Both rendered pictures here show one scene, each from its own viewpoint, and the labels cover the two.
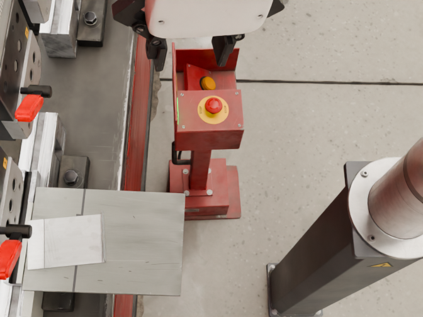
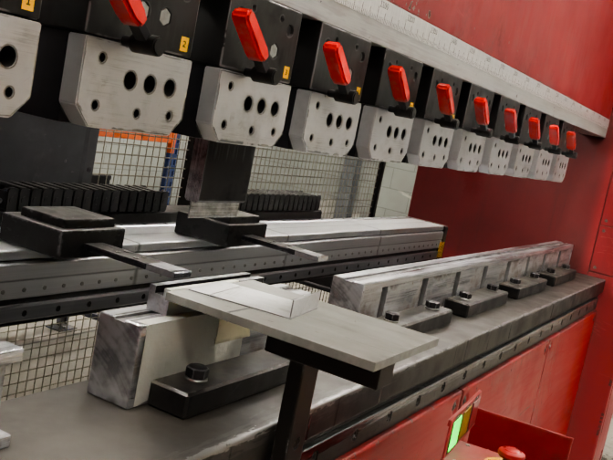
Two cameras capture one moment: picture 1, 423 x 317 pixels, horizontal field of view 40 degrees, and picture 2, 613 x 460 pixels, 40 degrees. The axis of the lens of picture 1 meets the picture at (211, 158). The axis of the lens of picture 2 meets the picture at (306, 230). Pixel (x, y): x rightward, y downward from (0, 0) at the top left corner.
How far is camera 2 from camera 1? 1.03 m
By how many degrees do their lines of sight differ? 65
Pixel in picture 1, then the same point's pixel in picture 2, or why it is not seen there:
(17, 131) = (301, 114)
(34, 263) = (201, 289)
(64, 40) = (355, 296)
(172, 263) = (382, 350)
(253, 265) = not seen: outside the picture
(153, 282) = (343, 345)
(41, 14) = (370, 130)
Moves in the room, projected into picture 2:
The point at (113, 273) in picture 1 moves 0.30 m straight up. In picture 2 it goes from (293, 325) to (348, 45)
